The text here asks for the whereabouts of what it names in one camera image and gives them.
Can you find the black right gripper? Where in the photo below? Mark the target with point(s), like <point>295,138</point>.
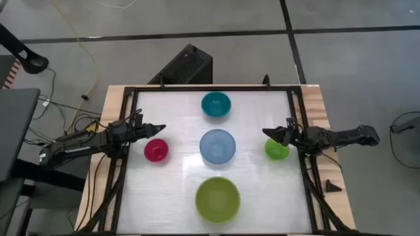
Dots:
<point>292,136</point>

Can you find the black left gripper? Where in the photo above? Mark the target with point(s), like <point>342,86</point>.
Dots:
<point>138,131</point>

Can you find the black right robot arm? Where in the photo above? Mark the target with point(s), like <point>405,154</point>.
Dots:
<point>341,136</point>

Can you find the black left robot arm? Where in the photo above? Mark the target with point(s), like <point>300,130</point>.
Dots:
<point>78,145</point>

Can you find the small bright green bowl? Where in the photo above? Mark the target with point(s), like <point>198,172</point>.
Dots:
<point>277,150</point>

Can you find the small magenta plastic bowl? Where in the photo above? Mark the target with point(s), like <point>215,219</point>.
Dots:
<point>156,150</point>

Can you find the light blue plastic bowl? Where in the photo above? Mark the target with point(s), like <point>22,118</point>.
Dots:
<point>217,146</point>

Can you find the teal plastic bowl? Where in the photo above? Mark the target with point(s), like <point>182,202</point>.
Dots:
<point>216,104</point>

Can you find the white table sheet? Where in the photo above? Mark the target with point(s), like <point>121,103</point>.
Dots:
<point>170,196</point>

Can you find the black computer tower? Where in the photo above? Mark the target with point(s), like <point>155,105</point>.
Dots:
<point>187,67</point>

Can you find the large olive green bowl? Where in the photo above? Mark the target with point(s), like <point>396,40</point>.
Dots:
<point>218,200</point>

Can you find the grey floor device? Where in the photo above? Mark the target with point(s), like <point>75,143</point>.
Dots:
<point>407,126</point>

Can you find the dark grey desk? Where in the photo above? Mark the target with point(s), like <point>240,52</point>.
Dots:
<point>16,131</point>

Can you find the black stand foot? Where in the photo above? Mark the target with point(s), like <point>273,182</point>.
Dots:
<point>24,55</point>

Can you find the striped wooden panel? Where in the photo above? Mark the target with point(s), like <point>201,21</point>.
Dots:
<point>11,75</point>

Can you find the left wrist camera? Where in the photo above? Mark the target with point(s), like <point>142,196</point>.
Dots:
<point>138,118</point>

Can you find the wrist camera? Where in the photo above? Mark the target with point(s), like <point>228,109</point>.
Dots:
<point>138,118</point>
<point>291,123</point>

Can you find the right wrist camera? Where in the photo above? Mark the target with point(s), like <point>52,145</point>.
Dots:
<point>291,123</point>

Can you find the black metal table frame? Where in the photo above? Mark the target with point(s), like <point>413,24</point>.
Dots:
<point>213,88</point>

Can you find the black triangular bracket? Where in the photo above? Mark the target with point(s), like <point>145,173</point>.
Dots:
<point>332,187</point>

